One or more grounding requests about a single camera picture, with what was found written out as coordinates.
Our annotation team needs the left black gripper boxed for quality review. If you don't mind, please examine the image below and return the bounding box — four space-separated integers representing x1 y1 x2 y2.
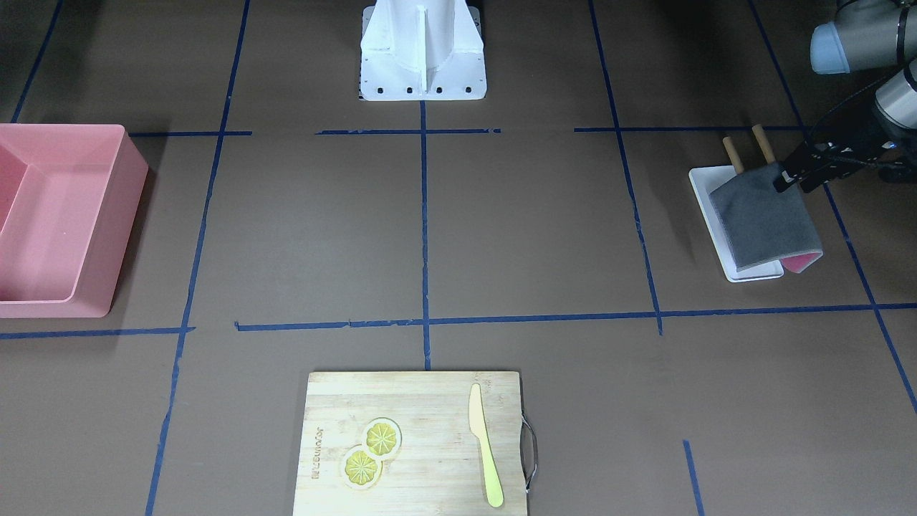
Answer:
774 101 916 193

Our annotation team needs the grey wiping cloth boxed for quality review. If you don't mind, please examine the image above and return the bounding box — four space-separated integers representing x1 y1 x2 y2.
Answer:
710 161 823 274

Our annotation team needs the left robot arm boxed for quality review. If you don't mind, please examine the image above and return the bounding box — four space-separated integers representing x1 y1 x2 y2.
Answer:
774 1 916 192

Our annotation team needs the wooden rack rod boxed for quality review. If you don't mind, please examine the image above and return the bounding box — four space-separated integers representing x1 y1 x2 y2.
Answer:
721 136 746 174
752 124 777 164

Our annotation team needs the white rack tray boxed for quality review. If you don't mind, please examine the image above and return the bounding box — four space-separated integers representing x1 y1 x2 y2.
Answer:
688 166 784 283

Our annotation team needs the yellow plastic knife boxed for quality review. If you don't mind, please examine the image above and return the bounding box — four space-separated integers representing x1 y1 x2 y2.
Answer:
468 384 504 507

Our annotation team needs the bamboo cutting board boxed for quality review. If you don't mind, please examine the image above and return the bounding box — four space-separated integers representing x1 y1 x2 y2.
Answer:
292 371 529 515

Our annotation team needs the front lemon slice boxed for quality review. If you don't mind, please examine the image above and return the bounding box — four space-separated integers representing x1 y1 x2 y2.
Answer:
342 448 383 489

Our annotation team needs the pink plastic bin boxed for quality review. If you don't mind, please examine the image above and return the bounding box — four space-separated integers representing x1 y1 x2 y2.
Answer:
1 123 150 319

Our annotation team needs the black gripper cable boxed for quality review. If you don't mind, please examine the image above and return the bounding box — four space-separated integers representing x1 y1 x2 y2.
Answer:
810 61 917 144

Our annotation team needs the metal cutting board handle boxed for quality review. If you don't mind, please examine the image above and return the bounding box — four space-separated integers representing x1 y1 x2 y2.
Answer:
520 411 539 495

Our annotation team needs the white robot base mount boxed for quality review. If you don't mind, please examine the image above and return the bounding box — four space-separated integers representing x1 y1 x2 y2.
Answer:
358 1 488 102

